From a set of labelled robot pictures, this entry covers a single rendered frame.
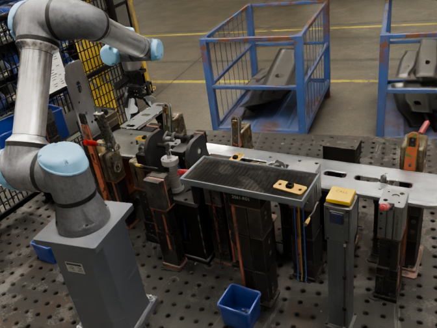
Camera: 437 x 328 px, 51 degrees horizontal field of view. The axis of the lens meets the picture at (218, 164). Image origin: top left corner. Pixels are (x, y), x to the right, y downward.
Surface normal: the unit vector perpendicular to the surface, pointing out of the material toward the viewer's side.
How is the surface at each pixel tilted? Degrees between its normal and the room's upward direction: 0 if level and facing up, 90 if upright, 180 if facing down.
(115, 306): 90
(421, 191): 0
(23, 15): 54
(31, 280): 0
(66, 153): 8
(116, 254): 90
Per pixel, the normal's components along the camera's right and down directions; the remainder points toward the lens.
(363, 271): -0.13, -0.86
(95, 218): 0.69, -0.04
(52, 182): -0.29, 0.51
